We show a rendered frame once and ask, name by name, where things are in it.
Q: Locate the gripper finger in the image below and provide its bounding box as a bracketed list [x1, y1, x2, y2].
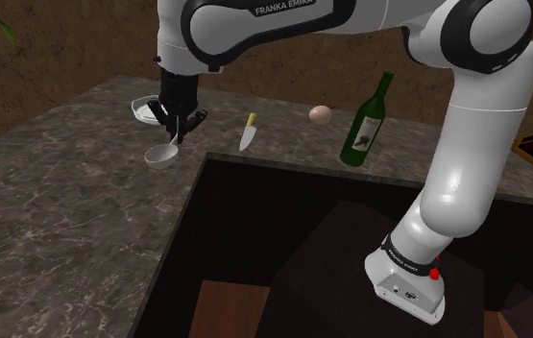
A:
[177, 109, 209, 145]
[147, 99, 177, 138]

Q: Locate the white plate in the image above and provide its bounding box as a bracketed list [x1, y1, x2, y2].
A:
[130, 94, 168, 126]

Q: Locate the white ladle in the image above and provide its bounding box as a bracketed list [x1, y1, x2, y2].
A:
[143, 117, 181, 171]

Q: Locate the brown egg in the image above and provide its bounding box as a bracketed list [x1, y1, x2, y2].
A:
[307, 104, 334, 127]

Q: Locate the green wine bottle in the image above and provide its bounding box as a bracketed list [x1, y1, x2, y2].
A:
[338, 70, 396, 168]

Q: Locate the dark robot stand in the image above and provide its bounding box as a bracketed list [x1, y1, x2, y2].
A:
[255, 200, 488, 338]

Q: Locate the yellow-handled kitchen knife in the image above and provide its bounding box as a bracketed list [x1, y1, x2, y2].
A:
[238, 111, 259, 153]

